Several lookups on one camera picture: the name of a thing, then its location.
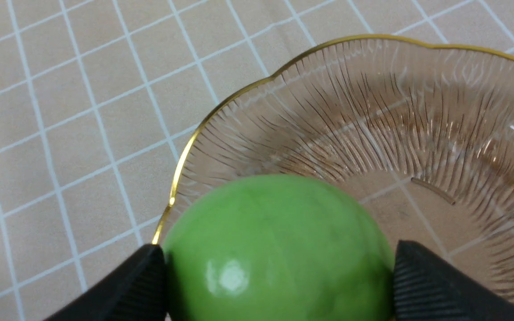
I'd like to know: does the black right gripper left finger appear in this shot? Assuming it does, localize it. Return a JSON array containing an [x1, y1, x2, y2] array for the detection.
[[47, 244, 169, 321]]

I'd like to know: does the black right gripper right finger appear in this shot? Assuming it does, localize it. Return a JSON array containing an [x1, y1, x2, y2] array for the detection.
[[394, 240, 514, 321]]

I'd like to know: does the green apple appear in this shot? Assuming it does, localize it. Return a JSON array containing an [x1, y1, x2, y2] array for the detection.
[[163, 174, 394, 321]]

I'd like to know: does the gold-rimmed glass fruit bowl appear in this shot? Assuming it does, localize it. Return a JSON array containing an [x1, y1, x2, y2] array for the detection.
[[153, 34, 514, 303]]

